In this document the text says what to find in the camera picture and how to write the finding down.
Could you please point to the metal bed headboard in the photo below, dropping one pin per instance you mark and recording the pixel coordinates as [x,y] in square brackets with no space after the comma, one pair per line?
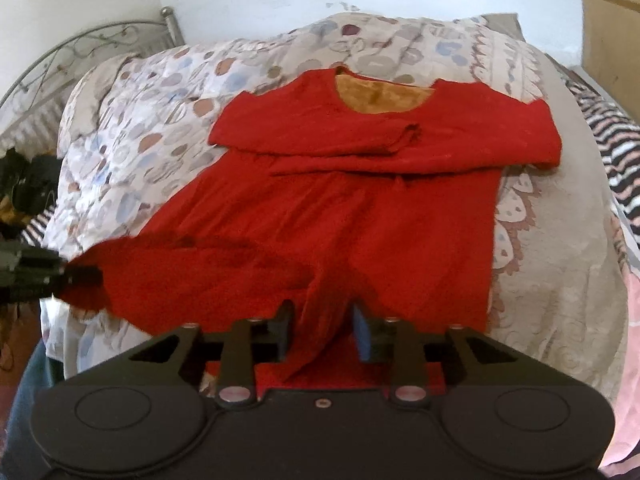
[32,107]

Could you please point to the black white striped cloth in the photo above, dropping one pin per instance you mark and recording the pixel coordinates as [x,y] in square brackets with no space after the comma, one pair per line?
[617,138]

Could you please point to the red knit sweater dress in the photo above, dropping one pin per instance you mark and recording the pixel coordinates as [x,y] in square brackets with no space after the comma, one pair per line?
[322,204]

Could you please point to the brown plywood wardrobe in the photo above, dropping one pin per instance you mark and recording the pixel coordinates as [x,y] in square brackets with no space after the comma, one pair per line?
[610,49]

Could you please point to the patterned circle print quilt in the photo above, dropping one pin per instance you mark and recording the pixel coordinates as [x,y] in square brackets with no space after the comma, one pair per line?
[133,133]

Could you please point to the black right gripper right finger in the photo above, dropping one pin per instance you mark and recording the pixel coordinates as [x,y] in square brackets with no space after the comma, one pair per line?
[423,365]

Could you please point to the pink cloth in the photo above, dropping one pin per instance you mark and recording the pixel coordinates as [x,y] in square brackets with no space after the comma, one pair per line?
[620,457]

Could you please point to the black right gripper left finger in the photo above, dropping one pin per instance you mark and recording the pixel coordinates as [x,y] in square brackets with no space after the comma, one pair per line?
[186,352]

